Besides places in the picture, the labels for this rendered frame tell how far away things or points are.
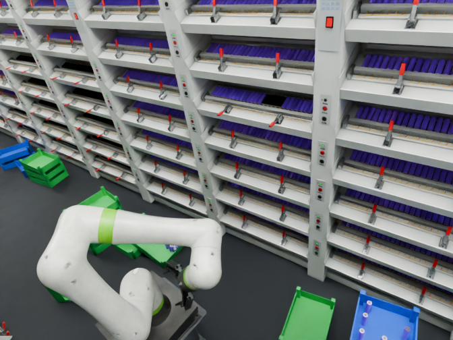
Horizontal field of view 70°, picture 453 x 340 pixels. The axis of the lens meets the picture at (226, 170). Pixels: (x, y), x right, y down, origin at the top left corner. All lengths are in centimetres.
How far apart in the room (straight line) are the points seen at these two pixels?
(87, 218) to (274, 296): 117
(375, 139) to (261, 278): 107
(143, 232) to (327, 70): 83
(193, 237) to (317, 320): 97
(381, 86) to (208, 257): 80
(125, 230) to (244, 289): 103
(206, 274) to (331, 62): 81
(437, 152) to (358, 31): 48
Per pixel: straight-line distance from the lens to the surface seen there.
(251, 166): 175
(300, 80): 129
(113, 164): 289
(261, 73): 137
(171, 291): 160
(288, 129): 139
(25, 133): 408
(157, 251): 221
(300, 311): 189
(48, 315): 230
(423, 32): 111
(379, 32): 114
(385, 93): 120
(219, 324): 188
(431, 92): 120
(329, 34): 117
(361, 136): 132
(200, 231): 111
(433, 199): 141
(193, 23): 147
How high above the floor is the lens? 165
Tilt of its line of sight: 37 degrees down
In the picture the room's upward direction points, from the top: 9 degrees counter-clockwise
